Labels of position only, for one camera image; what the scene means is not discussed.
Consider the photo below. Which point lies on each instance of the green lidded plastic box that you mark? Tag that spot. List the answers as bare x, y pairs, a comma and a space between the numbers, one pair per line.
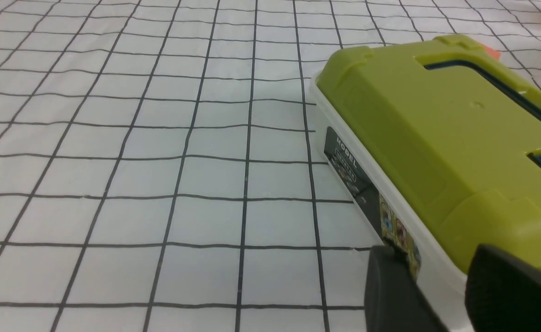
439, 145

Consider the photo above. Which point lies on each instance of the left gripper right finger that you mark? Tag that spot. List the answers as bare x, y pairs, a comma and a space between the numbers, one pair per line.
503, 293

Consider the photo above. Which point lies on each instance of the orange foam cube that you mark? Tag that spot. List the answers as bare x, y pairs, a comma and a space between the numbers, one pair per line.
491, 52

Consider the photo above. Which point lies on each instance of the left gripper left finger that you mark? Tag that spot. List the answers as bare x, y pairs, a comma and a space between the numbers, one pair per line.
392, 300

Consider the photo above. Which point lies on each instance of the white grid tablecloth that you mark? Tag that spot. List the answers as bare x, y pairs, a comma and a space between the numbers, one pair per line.
158, 162

